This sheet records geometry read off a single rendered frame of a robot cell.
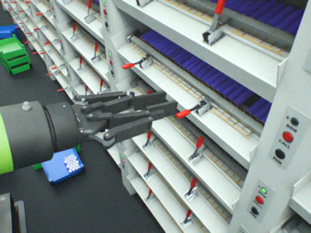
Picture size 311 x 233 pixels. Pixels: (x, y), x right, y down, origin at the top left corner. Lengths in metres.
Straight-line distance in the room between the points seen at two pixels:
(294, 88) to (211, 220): 0.58
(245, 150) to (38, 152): 0.41
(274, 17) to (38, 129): 0.46
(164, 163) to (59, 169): 0.86
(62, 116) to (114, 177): 1.28
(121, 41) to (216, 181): 0.55
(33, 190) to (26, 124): 1.36
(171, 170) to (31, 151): 0.69
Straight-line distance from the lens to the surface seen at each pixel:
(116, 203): 1.57
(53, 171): 1.75
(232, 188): 0.77
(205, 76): 0.74
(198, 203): 0.96
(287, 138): 0.50
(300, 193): 0.59
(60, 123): 0.41
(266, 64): 0.53
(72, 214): 1.59
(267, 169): 0.58
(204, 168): 0.81
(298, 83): 0.46
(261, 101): 0.67
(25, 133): 0.40
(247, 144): 0.63
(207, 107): 0.68
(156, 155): 1.07
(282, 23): 0.58
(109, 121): 0.45
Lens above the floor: 1.32
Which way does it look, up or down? 40 degrees down
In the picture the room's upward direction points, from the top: straight up
